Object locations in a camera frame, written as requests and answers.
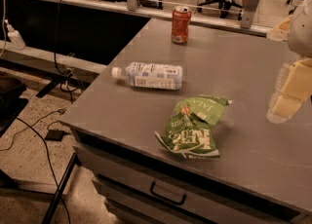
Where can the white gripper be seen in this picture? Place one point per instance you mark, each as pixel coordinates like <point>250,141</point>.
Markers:
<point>301,33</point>

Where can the blue plastic water bottle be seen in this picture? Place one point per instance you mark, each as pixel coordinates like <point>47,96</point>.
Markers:
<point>150,75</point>

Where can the small white squeeze bottle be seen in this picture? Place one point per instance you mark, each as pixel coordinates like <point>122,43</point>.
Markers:
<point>15,36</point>

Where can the orange soda can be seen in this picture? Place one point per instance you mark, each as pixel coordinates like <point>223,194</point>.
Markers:
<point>180,24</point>

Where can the green chip bag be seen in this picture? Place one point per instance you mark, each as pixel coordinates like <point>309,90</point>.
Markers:
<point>188,133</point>

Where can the grey cabinet drawer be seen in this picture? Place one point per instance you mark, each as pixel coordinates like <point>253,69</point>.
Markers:
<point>137,193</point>

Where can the black table leg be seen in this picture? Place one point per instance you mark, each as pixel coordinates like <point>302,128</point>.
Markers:
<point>60,188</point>

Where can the black power adapter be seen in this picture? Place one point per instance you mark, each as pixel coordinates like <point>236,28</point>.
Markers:
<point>54,135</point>

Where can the black box at left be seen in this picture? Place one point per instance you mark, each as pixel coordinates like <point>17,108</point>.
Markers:
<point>10,102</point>

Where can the metal rail post right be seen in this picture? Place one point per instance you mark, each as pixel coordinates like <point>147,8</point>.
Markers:
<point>248,14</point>

